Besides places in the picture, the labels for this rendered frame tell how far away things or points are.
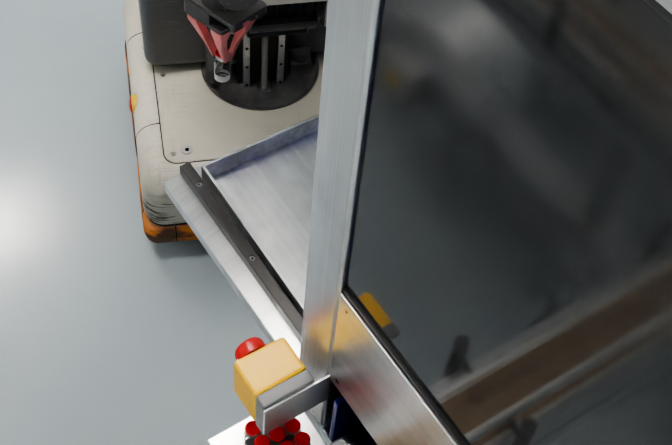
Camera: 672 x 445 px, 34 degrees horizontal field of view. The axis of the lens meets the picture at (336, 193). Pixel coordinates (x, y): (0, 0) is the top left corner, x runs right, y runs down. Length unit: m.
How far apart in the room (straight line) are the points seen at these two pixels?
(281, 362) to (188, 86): 1.39
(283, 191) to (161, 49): 1.00
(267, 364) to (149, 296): 1.30
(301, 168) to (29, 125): 1.39
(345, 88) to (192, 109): 1.64
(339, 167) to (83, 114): 1.98
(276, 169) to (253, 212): 0.09
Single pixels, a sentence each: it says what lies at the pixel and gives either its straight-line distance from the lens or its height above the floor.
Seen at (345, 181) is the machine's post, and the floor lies 1.38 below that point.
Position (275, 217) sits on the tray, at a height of 0.88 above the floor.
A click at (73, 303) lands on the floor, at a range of 2.64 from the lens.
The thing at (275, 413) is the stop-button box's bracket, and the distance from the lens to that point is 1.34.
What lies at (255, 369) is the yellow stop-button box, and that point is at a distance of 1.34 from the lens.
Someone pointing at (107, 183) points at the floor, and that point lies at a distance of 2.83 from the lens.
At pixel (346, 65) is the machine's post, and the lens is 0.96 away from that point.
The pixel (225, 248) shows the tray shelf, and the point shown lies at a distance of 1.62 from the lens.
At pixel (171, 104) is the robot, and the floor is 0.28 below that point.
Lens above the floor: 2.21
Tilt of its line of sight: 52 degrees down
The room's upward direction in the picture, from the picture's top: 6 degrees clockwise
